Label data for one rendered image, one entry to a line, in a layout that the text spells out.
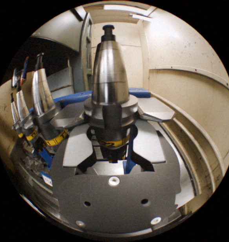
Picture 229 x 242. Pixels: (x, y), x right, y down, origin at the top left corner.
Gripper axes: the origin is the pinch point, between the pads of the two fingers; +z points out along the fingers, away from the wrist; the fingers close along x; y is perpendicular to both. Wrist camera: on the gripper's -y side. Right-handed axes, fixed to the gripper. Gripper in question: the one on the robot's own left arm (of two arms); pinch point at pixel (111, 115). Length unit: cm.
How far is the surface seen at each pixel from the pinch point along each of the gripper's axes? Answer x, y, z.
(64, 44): -27, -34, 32
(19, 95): -20.8, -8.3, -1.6
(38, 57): -11.0, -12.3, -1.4
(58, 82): -49, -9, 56
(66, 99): -8.0, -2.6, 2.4
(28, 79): -160, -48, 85
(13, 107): -31.6, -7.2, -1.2
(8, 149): -159, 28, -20
